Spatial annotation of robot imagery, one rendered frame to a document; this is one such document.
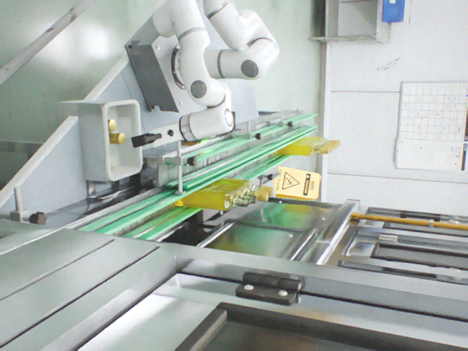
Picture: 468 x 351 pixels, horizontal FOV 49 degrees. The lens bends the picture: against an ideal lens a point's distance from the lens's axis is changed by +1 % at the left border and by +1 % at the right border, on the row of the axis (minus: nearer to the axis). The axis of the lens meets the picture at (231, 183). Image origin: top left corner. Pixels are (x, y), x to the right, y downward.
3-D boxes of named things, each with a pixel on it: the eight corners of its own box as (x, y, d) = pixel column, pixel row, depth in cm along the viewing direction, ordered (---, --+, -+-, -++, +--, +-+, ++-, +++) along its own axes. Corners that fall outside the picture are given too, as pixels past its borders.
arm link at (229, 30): (203, 23, 155) (223, 5, 166) (248, 86, 161) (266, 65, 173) (224, 6, 149) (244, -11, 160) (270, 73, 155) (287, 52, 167)
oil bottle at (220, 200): (173, 205, 170) (232, 212, 162) (173, 189, 169) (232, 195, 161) (182, 201, 175) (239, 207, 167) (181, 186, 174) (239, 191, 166)
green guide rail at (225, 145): (164, 164, 161) (186, 166, 158) (164, 161, 161) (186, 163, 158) (305, 115, 318) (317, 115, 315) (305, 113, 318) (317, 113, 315)
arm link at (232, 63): (213, 56, 158) (260, 53, 151) (230, 40, 168) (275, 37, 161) (220, 85, 164) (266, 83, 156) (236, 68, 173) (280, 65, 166)
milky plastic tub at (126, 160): (84, 180, 146) (109, 182, 143) (78, 102, 141) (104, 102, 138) (120, 169, 162) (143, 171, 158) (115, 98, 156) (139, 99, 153)
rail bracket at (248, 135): (229, 138, 211) (259, 140, 206) (229, 120, 209) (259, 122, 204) (232, 137, 215) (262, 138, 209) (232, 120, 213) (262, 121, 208)
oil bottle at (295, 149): (274, 154, 269) (327, 157, 258) (275, 143, 268) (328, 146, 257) (278, 152, 274) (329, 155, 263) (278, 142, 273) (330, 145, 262)
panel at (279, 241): (60, 346, 109) (205, 382, 96) (60, 333, 108) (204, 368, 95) (227, 225, 189) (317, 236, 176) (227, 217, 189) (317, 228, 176)
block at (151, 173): (138, 186, 162) (158, 187, 159) (137, 157, 159) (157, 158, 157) (145, 183, 165) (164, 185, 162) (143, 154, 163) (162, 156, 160)
